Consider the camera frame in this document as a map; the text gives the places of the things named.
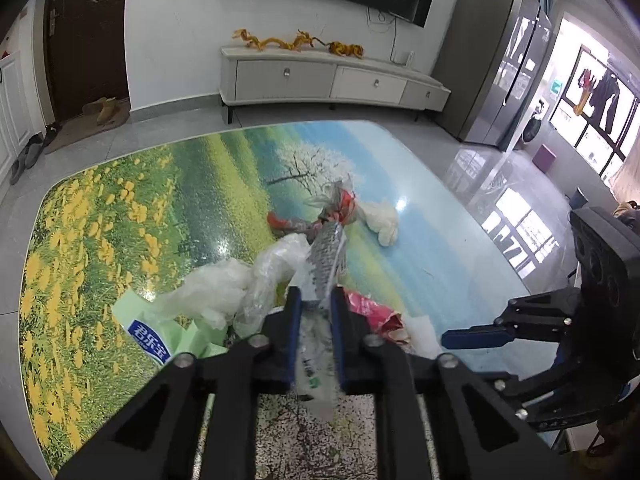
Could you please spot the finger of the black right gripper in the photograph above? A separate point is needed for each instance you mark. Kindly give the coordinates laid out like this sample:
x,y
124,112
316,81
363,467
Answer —
x,y
433,418

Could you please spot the blue tipped left gripper right finger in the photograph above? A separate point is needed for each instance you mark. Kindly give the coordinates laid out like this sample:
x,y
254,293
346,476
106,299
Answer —
x,y
476,337

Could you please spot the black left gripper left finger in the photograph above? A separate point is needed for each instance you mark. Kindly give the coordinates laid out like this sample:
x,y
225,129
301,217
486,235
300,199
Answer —
x,y
197,411

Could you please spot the clear plastic wrapper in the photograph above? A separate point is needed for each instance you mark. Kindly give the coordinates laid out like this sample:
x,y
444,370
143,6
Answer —
x,y
308,255

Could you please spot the green tissue wrapper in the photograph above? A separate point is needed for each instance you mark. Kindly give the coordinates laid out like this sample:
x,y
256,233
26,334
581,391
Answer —
x,y
162,340

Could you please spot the pink red wrapper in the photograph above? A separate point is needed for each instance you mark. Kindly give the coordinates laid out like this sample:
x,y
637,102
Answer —
x,y
382,320

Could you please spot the white plastic bag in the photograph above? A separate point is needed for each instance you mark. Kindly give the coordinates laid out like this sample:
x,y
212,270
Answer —
x,y
212,293

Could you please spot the white tissue wad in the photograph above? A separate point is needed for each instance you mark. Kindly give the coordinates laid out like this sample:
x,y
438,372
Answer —
x,y
382,219

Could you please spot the purple stool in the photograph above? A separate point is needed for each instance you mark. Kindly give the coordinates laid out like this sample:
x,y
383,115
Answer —
x,y
544,158

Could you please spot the washing machine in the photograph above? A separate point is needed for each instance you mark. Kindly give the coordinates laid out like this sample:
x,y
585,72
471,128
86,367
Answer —
x,y
533,125

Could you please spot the hanging dark clothes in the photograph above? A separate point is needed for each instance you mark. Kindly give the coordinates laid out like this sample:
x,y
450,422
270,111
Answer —
x,y
604,100

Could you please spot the grey refrigerator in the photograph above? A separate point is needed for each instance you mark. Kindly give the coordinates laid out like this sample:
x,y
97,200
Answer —
x,y
489,59

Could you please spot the grey slippers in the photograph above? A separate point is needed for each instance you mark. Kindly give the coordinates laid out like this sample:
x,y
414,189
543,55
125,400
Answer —
x,y
31,152

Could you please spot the orange ornament on cabinet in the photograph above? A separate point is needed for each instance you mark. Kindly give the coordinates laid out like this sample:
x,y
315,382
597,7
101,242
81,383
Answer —
x,y
353,50

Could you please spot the brown door mat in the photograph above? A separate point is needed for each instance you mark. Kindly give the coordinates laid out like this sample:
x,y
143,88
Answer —
x,y
81,127

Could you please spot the brown boots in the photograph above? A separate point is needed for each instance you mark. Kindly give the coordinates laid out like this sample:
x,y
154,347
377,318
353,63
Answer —
x,y
102,109

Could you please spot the white shoe cabinet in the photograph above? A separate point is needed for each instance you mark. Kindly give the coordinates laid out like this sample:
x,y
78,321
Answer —
x,y
16,125

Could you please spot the golden dragon ornament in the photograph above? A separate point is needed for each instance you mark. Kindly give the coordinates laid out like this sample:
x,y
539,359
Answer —
x,y
302,39

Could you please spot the white TV cabinet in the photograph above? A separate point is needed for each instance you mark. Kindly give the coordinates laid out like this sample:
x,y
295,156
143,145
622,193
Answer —
x,y
251,77

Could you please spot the dark brown door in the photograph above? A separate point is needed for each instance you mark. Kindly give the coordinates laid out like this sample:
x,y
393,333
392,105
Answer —
x,y
85,53

